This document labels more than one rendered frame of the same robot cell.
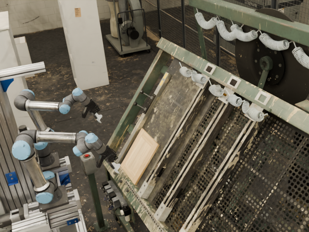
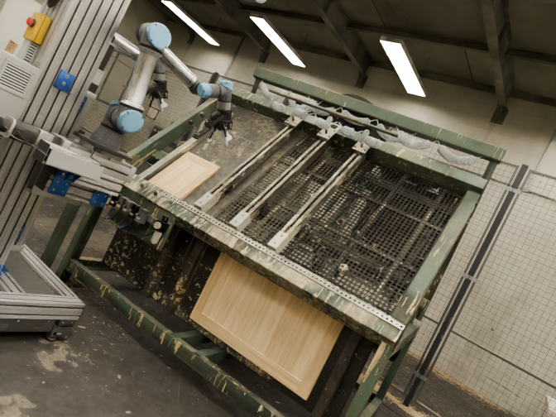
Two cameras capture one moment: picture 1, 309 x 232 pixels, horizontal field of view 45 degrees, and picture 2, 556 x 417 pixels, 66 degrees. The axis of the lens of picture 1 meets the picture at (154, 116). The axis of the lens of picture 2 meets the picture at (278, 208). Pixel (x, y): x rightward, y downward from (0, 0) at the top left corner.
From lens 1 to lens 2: 2.37 m
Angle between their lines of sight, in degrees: 48
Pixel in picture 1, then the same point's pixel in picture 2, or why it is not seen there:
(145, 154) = (198, 174)
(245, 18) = (329, 95)
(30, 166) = (150, 65)
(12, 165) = (78, 65)
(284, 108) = (392, 148)
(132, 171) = (172, 188)
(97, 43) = not seen: hidden behind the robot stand
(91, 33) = not seen: hidden behind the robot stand
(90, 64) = not seen: outside the picture
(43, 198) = (133, 120)
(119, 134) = (142, 153)
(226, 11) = (305, 87)
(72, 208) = (121, 176)
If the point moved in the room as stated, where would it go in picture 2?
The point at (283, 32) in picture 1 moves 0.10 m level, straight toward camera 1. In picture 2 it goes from (371, 111) to (376, 110)
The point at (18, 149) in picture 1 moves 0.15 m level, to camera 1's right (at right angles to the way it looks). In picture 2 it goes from (160, 30) to (188, 48)
